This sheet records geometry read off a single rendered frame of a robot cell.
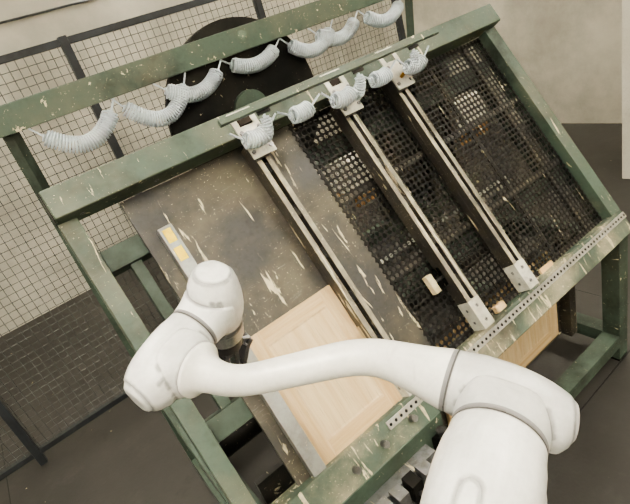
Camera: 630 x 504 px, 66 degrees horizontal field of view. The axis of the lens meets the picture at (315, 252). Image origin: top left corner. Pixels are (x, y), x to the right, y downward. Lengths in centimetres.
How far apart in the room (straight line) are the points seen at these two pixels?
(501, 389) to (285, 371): 33
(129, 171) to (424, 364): 118
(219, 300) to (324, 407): 89
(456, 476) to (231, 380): 38
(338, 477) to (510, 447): 109
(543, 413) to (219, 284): 56
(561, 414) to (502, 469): 15
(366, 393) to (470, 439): 112
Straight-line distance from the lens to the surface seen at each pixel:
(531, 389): 77
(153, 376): 87
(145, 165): 169
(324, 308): 175
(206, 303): 92
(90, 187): 166
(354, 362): 82
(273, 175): 180
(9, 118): 208
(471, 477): 65
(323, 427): 172
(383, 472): 180
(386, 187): 197
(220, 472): 161
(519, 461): 68
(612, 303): 301
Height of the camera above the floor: 220
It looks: 26 degrees down
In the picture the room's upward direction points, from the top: 18 degrees counter-clockwise
